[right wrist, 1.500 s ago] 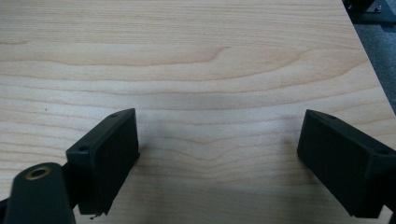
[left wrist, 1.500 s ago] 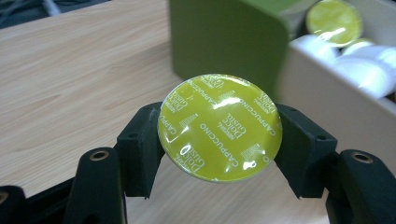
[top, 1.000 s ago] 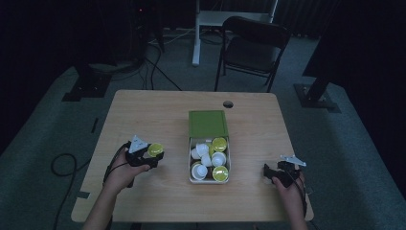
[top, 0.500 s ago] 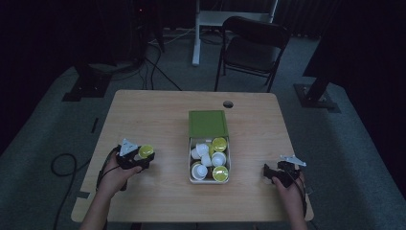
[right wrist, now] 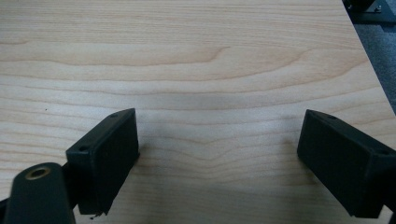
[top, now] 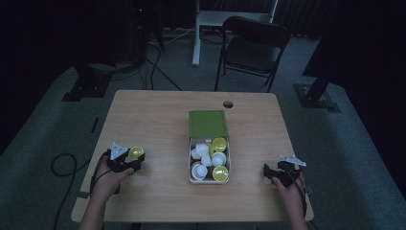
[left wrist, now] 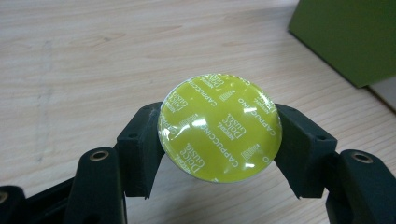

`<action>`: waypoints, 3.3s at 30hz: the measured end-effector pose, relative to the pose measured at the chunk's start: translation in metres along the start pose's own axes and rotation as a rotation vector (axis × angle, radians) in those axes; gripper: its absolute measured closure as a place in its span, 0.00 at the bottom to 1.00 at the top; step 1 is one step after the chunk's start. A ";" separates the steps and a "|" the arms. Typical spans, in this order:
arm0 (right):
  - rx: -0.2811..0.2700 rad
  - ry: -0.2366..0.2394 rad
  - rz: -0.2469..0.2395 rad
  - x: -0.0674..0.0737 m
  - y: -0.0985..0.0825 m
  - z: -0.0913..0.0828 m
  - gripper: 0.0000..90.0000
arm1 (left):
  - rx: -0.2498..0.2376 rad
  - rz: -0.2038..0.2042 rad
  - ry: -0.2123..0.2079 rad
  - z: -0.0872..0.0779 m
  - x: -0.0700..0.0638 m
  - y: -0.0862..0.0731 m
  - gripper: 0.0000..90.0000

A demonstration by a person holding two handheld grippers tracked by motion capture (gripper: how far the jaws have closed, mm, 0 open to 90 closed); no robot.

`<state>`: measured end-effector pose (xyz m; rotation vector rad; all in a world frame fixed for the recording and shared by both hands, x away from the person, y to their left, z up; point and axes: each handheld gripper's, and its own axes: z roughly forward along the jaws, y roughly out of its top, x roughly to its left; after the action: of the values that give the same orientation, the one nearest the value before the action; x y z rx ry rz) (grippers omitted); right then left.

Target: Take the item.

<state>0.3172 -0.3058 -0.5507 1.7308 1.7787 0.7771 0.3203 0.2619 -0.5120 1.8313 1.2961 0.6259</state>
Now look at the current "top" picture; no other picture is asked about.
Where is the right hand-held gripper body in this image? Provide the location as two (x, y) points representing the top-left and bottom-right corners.
(275, 154), (307, 189)

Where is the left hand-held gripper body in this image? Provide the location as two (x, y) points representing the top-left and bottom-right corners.
(106, 142), (143, 173)

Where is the pile of white coffee pods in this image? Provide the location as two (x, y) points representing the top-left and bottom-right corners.
(191, 137), (230, 183)

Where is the white box tray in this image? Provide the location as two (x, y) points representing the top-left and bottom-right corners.
(188, 136), (232, 185)

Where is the person's right hand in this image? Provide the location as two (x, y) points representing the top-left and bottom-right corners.
(271, 172), (306, 207)

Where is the person's left hand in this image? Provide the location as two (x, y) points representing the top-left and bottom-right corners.
(91, 157), (135, 201)

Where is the green box sleeve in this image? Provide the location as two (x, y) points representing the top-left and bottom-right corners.
(188, 109), (230, 140)

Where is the black stand base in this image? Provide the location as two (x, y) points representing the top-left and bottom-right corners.
(293, 76), (342, 114)
(61, 62), (113, 103)

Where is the black folding chair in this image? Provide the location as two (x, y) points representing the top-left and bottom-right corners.
(214, 15), (292, 93)

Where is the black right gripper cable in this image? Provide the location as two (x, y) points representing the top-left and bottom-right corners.
(286, 171), (310, 219)

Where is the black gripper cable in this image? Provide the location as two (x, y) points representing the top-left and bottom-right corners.
(90, 149), (111, 195)
(286, 171), (310, 219)

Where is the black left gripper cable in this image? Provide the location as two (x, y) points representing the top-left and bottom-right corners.
(90, 149), (111, 195)

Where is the black floor cable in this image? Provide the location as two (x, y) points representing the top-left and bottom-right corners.
(50, 152), (92, 230)

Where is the white floor cable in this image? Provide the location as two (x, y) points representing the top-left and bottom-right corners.
(148, 28), (196, 46)

